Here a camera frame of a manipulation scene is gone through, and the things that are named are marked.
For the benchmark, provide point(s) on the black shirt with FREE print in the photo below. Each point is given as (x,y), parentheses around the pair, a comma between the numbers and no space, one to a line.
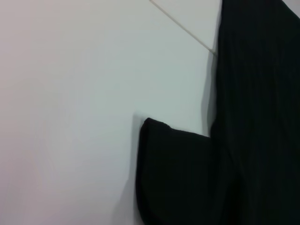
(257,117)

